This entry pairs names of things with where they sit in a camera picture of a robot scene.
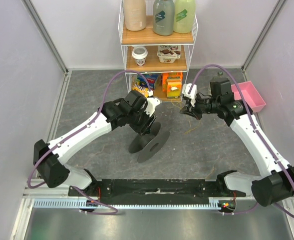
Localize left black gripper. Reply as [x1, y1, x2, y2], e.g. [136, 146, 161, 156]
[128, 105, 157, 137]

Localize thin yellow cable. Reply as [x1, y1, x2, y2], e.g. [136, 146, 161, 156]
[170, 98, 201, 136]

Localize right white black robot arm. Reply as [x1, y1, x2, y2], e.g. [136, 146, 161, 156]
[180, 77, 294, 207]

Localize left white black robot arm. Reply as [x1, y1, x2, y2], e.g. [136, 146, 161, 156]
[33, 90, 161, 197]

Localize yellow M&M candy bag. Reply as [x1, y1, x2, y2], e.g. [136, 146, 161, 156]
[131, 83, 150, 98]

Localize yellow orange sponge pack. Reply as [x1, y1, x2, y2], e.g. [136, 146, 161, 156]
[166, 79, 182, 99]

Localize orange cracker box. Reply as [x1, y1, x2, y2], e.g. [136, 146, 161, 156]
[161, 71, 183, 92]

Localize blue snack box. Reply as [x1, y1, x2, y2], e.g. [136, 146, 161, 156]
[137, 73, 159, 90]

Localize Chobani yogurt tub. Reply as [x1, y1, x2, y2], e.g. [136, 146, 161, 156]
[157, 45, 181, 64]

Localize pink plastic bin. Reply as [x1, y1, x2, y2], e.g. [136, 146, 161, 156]
[238, 81, 266, 113]

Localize white lidded yogurt cup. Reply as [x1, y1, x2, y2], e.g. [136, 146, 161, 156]
[131, 46, 148, 67]

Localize light green soap bottle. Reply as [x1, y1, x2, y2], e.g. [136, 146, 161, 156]
[173, 0, 196, 34]

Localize grey-green soap bottle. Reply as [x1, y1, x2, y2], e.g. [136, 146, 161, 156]
[152, 0, 175, 36]

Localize beige lotion bottle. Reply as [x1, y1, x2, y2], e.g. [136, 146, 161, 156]
[123, 0, 147, 32]

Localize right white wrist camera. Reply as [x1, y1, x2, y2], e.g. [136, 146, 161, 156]
[182, 83, 197, 107]

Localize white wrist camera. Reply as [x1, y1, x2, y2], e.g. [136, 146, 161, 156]
[145, 90, 162, 116]
[182, 83, 197, 107]

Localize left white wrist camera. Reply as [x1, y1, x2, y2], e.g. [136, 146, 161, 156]
[145, 90, 162, 116]

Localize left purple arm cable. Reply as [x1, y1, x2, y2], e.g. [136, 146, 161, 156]
[27, 69, 154, 216]

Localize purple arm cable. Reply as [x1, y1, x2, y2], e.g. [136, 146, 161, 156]
[27, 69, 154, 216]
[191, 64, 294, 220]

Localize white wire shelf rack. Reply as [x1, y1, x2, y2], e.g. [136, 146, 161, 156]
[118, 0, 198, 102]

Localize aluminium slotted rail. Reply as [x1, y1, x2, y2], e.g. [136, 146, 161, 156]
[33, 198, 221, 210]

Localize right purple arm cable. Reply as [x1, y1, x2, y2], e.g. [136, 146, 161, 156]
[191, 64, 294, 220]

